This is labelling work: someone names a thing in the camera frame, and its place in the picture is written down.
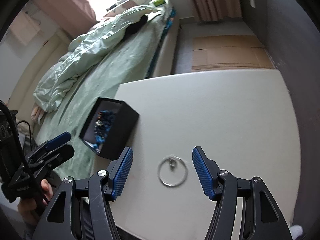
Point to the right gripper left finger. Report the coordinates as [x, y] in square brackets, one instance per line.
[63, 217]

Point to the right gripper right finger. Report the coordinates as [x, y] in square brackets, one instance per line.
[261, 215]

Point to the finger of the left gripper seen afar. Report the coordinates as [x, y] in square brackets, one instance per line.
[50, 154]

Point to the black jewelry gift box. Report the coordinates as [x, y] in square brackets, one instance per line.
[108, 127]

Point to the silver ring bangle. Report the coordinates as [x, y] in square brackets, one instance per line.
[174, 162]

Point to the person's left hand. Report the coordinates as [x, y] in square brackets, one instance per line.
[27, 207]

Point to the light green crumpled duvet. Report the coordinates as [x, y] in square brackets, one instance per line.
[84, 52]

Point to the green bed sheet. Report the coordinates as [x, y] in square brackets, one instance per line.
[130, 60]

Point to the flattened cardboard sheet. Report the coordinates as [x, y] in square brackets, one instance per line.
[229, 52]

